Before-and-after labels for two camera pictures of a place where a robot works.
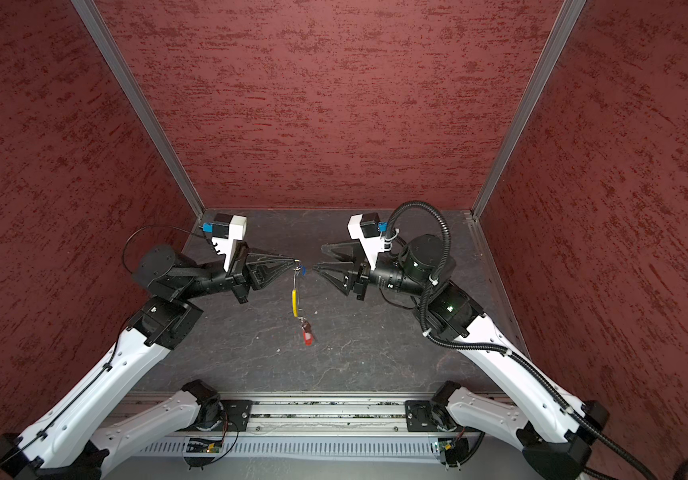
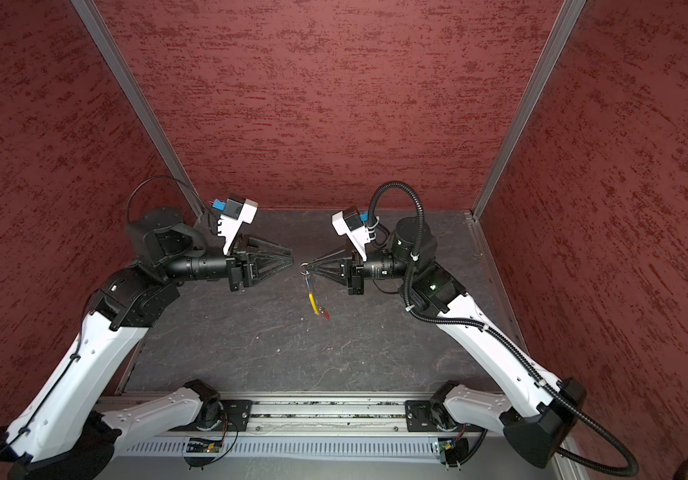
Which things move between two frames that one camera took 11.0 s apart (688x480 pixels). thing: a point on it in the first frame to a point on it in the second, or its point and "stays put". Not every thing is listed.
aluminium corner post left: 99,32 stays put
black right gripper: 358,255 stays put
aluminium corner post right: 558,37 stays put
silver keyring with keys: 296,311 to 305,271
